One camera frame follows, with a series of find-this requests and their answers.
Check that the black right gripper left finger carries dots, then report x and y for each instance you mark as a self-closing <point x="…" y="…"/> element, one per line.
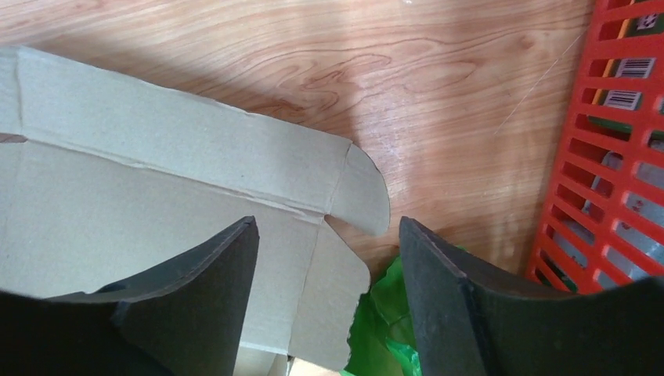
<point x="183" y="316"/>

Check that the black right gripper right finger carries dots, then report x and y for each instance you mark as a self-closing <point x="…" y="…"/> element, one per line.
<point x="473" y="318"/>

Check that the brown cardboard box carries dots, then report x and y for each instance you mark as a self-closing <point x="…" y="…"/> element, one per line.
<point x="104" y="175"/>

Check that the green lettuce head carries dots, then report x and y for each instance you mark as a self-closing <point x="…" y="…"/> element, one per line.
<point x="381" y="337"/>

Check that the red plastic basket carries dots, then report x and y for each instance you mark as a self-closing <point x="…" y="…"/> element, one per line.
<point x="602" y="221"/>

